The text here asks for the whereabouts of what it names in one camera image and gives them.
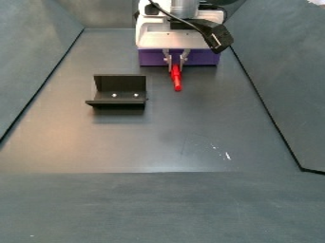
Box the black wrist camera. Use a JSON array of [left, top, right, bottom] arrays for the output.
[[170, 19, 234, 54]]

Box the purple base board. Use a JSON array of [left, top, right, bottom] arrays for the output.
[[138, 49, 221, 66]]

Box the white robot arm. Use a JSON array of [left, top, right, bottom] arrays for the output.
[[135, 0, 237, 67]]

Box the red peg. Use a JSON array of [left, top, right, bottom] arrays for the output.
[[170, 65, 182, 91]]

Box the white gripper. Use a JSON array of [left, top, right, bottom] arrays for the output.
[[136, 0, 225, 72]]

